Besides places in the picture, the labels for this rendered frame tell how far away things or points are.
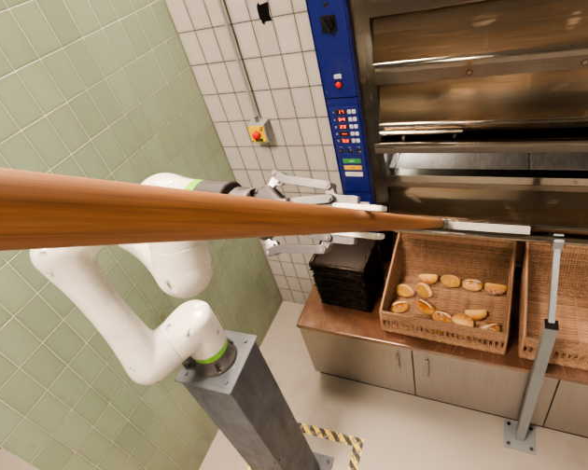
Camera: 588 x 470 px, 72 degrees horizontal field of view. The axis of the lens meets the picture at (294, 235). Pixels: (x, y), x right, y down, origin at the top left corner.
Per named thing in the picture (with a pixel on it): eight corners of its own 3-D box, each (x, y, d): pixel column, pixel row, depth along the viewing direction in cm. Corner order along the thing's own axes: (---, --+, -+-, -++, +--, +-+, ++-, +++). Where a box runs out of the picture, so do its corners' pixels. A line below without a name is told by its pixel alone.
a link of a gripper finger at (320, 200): (274, 211, 63) (273, 201, 63) (342, 203, 58) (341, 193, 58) (261, 210, 60) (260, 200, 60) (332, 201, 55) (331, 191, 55)
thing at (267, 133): (258, 136, 210) (251, 118, 204) (274, 135, 206) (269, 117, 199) (251, 143, 205) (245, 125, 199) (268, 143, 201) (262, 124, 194)
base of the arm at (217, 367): (161, 366, 139) (153, 357, 135) (183, 331, 149) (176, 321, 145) (225, 381, 129) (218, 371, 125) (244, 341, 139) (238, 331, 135)
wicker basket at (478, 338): (401, 262, 232) (398, 226, 215) (511, 276, 207) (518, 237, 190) (380, 331, 201) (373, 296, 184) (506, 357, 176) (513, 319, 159)
